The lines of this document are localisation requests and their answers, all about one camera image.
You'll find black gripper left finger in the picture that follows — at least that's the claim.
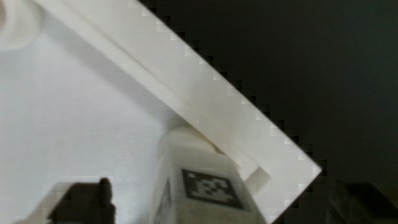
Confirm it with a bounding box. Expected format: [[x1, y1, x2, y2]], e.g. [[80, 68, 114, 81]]
[[48, 178, 116, 224]]

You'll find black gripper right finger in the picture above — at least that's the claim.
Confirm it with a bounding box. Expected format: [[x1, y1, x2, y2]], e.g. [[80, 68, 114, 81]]
[[327, 181, 398, 224]]

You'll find white table leg with tag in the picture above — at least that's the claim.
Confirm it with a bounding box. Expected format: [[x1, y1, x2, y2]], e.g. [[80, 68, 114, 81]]
[[150, 126, 267, 224]]

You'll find white square table top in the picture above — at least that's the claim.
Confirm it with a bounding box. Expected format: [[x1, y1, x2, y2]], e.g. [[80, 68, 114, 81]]
[[0, 0, 183, 224]]

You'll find white U-shaped obstacle fence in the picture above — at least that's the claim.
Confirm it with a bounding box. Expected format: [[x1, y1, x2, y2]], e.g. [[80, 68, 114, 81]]
[[36, 0, 322, 221]]

